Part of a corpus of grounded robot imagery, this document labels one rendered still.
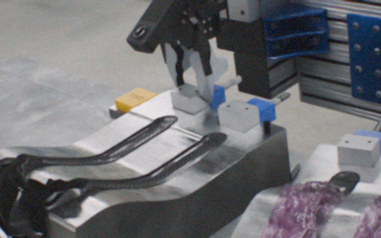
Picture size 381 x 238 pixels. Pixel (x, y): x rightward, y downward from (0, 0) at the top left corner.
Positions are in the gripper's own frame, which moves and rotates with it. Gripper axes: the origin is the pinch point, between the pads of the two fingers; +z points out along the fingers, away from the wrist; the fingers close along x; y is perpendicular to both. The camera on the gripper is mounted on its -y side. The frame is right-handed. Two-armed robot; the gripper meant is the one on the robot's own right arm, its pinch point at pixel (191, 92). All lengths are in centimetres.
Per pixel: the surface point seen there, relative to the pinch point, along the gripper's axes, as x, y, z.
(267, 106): -12.8, 3.7, 0.8
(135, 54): 210, 141, 92
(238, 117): -12.8, -2.4, -0.2
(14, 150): 6.1, -28.9, -1.9
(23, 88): 53, -1, 11
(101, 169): -4.1, -21.7, 1.5
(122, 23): 252, 167, 92
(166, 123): 0.0, -5.9, 2.6
